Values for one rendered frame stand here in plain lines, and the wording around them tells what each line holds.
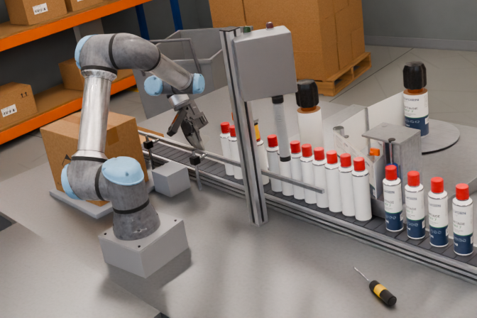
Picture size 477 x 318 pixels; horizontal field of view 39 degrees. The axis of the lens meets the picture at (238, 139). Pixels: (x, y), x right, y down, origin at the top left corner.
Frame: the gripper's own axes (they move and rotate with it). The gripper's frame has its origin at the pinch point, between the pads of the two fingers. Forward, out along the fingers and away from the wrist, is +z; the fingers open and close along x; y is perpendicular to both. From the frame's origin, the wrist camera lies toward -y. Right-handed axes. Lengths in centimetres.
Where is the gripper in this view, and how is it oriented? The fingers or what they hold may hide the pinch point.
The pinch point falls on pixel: (201, 151)
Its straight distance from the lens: 263.6
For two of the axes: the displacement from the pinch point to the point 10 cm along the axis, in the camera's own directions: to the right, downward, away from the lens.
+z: 4.6, 8.9, -0.3
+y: 7.2, -3.6, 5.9
